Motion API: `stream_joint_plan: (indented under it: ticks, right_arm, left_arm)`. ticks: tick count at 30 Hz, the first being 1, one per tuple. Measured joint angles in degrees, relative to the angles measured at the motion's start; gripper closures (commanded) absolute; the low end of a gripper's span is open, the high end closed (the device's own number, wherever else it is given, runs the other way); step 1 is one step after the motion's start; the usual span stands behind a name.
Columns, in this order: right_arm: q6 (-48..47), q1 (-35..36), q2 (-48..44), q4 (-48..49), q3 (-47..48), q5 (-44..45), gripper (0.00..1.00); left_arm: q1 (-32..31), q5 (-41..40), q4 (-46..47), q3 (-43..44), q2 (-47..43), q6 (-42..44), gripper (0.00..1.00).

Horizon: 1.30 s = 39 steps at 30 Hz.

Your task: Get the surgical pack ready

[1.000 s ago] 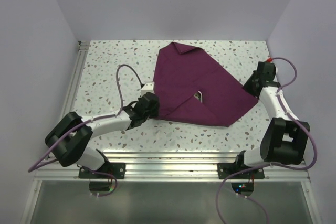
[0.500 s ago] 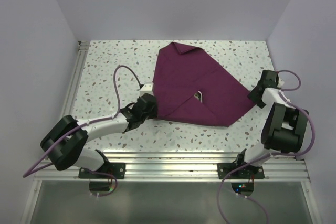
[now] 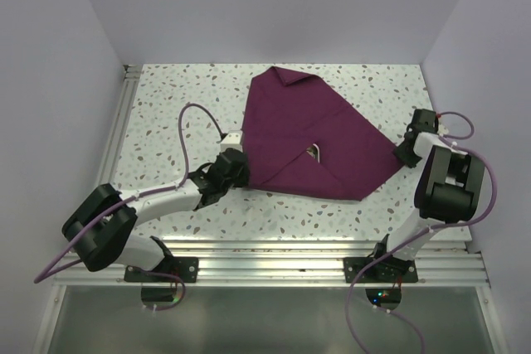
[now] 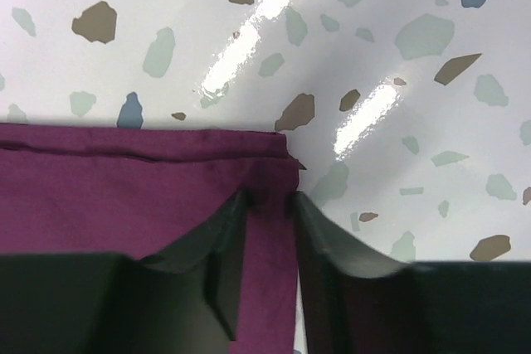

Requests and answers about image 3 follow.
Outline purple cloth mat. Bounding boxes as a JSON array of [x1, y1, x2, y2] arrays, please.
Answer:
[[242, 66, 403, 201]]

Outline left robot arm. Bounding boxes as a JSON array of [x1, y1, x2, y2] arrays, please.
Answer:
[[61, 148, 250, 283]]

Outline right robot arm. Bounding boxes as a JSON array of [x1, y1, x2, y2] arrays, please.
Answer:
[[366, 109, 485, 282]]

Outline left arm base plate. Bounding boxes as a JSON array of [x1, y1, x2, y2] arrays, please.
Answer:
[[124, 257, 199, 284]]

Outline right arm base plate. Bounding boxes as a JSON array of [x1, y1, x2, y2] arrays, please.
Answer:
[[343, 257, 419, 284]]

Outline aluminium frame rails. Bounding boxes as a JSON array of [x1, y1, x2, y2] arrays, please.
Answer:
[[32, 64, 509, 354]]

